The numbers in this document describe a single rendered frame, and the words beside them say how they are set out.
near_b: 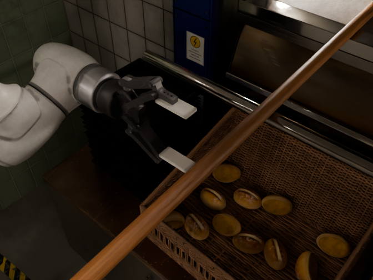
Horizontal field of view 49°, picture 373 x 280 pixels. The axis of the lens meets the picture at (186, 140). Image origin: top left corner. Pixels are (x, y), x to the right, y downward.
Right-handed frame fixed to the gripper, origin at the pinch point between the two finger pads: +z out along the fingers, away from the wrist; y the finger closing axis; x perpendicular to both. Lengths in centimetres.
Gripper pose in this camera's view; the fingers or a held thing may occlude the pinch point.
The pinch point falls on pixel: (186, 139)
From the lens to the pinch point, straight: 74.5
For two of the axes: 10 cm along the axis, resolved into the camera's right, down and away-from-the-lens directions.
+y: 0.0, 7.1, 7.0
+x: -6.4, 5.4, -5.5
